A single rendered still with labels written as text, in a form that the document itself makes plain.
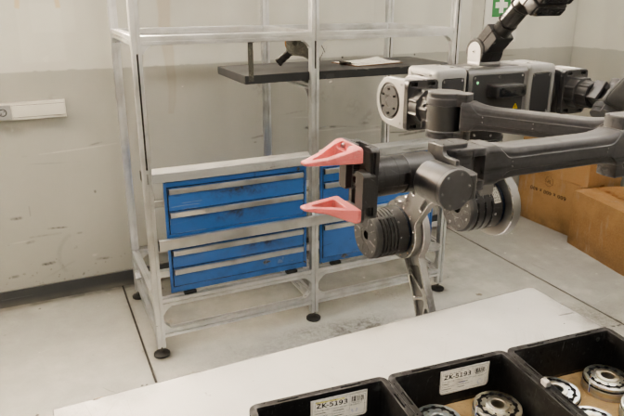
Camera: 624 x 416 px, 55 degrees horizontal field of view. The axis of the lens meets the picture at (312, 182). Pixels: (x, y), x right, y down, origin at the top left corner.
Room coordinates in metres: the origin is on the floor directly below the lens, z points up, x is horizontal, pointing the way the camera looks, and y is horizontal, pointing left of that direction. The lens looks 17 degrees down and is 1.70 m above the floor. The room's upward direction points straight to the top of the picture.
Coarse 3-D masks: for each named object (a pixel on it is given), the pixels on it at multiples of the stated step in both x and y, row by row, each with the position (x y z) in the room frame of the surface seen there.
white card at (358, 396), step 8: (352, 392) 1.05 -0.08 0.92; (360, 392) 1.06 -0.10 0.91; (320, 400) 1.03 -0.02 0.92; (328, 400) 1.03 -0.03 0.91; (336, 400) 1.04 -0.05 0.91; (344, 400) 1.04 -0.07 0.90; (352, 400) 1.05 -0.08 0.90; (360, 400) 1.06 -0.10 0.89; (312, 408) 1.02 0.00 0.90; (320, 408) 1.03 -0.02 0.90; (328, 408) 1.03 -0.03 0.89; (336, 408) 1.04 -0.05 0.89; (344, 408) 1.04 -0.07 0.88; (352, 408) 1.05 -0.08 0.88; (360, 408) 1.06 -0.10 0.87
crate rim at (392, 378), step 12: (456, 360) 1.14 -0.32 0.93; (468, 360) 1.14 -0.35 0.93; (516, 360) 1.14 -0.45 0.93; (396, 372) 1.10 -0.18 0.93; (408, 372) 1.10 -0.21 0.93; (420, 372) 1.10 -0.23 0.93; (528, 372) 1.10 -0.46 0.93; (396, 384) 1.06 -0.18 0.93; (540, 384) 1.06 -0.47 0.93; (408, 396) 1.02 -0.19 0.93; (552, 396) 1.02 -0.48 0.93; (564, 408) 0.99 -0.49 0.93
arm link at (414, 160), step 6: (408, 156) 0.83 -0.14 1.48; (414, 156) 0.83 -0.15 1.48; (420, 156) 0.83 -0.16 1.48; (426, 156) 0.84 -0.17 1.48; (432, 156) 0.84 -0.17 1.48; (408, 162) 0.82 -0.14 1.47; (414, 162) 0.82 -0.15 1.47; (420, 162) 0.82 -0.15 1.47; (414, 168) 0.81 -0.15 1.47; (408, 174) 0.81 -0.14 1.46; (414, 174) 0.81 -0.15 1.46; (408, 180) 0.81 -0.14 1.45; (408, 186) 0.81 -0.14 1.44; (402, 192) 0.82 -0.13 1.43
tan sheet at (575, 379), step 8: (560, 376) 1.23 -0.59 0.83; (568, 376) 1.23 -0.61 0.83; (576, 376) 1.23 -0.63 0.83; (576, 384) 1.20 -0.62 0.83; (584, 392) 1.17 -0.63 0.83; (584, 400) 1.14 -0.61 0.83; (592, 400) 1.14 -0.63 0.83; (600, 400) 1.14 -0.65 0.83; (600, 408) 1.11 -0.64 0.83; (608, 408) 1.11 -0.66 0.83; (616, 408) 1.11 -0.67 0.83
